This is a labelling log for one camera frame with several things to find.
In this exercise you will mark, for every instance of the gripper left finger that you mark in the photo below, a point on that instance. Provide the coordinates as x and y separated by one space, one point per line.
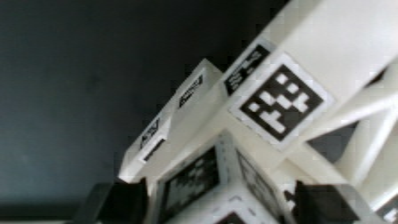
115 205

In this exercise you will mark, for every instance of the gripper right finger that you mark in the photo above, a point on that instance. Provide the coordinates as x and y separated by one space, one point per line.
330 204

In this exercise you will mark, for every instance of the white tagged cube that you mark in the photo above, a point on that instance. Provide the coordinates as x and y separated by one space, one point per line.
216 190

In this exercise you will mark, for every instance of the white chair seat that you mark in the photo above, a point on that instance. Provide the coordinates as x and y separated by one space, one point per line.
182 117

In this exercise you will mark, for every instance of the white chair back frame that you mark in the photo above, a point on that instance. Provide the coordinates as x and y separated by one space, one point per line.
317 102

